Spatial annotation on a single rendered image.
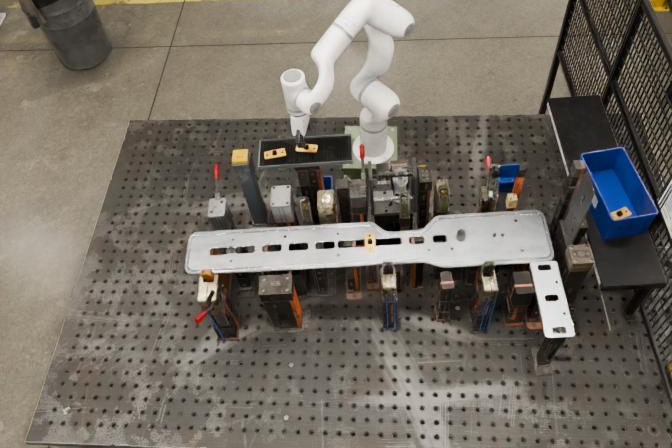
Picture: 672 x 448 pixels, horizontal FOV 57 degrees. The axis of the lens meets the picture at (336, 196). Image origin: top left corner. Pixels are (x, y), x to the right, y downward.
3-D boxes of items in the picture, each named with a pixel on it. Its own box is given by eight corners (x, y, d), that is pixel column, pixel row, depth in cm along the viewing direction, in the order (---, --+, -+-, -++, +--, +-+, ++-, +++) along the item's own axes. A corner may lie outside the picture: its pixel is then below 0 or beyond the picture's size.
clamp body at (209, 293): (216, 346, 249) (191, 307, 220) (219, 312, 258) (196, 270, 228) (242, 344, 249) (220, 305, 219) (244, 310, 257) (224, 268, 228)
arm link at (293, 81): (315, 104, 222) (299, 90, 227) (311, 77, 211) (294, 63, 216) (297, 116, 219) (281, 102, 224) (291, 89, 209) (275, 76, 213)
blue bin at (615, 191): (602, 240, 225) (612, 221, 214) (572, 174, 242) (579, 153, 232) (647, 233, 225) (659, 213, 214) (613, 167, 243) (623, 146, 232)
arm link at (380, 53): (369, 118, 257) (343, 97, 264) (390, 106, 263) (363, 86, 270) (386, 14, 219) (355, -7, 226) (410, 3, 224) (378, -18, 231)
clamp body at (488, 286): (469, 335, 243) (478, 296, 215) (465, 307, 250) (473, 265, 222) (492, 334, 243) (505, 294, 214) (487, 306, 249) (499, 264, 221)
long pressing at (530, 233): (182, 282, 234) (181, 280, 233) (189, 231, 247) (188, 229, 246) (556, 262, 226) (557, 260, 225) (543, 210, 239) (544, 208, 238)
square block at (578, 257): (551, 308, 246) (572, 264, 217) (547, 290, 251) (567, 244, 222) (572, 307, 246) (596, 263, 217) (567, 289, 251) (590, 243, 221)
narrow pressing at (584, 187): (569, 247, 228) (593, 193, 200) (562, 221, 234) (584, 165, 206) (571, 247, 228) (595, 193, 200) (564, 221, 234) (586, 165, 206)
